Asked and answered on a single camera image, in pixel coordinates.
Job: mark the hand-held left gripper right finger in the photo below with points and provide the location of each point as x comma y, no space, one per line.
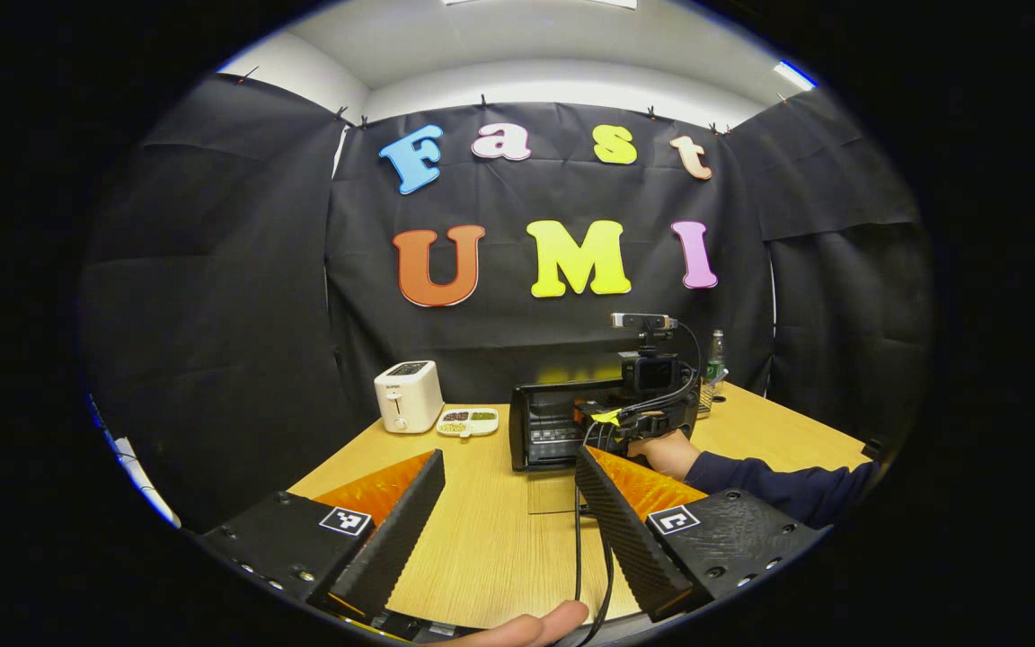
630,539

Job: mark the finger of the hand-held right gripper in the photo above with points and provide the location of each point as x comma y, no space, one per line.
603,417

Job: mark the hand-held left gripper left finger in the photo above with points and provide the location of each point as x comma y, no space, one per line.
392,539

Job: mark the black electric oven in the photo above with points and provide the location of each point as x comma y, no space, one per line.
544,427

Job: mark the metal mesh holder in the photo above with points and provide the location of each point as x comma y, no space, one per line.
709,395

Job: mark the clear plastic water bottle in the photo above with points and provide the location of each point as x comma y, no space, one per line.
716,355

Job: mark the white divided snack tray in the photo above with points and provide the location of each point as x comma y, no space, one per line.
468,421

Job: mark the white toaster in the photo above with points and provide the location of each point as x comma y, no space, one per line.
408,395

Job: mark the black backdrop cloth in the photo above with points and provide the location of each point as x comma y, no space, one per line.
230,314

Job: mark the small ceiling light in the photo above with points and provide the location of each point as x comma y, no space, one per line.
794,75

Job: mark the ceiling light panel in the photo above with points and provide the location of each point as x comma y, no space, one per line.
553,3

